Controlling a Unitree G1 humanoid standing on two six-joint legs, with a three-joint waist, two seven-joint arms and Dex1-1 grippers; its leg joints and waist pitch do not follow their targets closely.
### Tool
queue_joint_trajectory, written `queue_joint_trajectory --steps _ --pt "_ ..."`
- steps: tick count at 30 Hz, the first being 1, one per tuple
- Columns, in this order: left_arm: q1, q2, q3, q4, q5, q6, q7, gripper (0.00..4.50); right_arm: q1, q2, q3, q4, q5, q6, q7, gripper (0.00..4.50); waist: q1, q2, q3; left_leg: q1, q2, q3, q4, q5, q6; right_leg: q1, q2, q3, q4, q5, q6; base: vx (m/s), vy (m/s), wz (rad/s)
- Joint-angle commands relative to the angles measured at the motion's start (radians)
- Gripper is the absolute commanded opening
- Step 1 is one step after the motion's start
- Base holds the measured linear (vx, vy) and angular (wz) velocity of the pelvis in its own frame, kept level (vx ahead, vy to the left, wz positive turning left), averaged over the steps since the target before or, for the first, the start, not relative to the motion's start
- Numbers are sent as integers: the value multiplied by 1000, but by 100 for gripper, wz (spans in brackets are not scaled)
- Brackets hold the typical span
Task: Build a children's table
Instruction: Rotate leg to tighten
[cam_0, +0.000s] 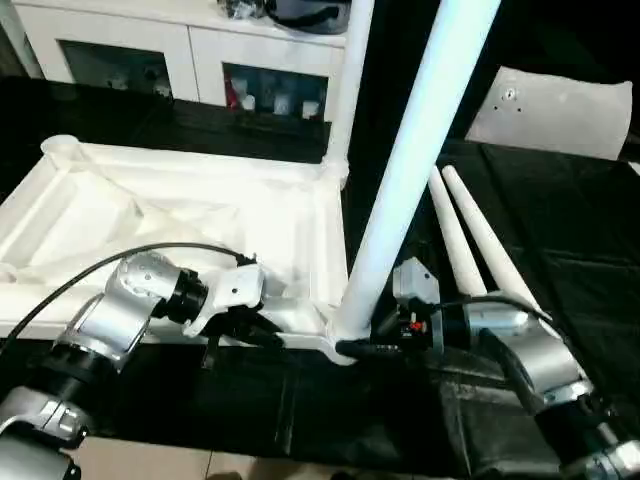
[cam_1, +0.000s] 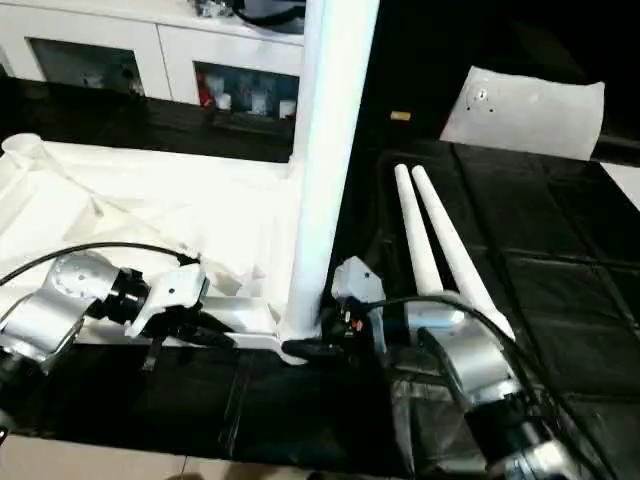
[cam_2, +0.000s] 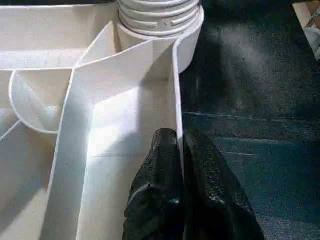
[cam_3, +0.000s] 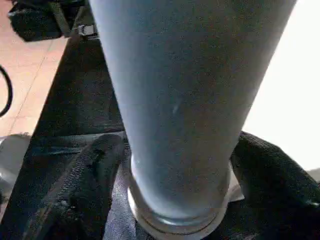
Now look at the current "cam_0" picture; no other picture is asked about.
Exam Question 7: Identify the white plastic table leg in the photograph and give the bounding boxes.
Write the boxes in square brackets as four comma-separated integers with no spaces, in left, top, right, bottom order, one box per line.
[329,0,503,348]
[441,164,547,312]
[427,167,490,300]
[321,0,377,188]

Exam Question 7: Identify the black work mat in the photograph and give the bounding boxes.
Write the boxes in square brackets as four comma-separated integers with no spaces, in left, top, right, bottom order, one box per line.
[0,75,640,476]

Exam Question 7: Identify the white flat panel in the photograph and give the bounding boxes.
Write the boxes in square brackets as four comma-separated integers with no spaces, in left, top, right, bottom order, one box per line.
[464,64,635,162]

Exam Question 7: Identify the white glass-door cabinet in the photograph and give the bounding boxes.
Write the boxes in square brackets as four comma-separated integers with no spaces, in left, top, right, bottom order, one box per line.
[8,0,353,123]

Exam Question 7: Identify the grey bag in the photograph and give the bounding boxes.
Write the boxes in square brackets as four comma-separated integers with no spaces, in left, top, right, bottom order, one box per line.
[264,0,352,37]

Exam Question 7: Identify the clear small items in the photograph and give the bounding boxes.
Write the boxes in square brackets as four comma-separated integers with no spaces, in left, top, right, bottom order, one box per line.
[217,0,268,22]

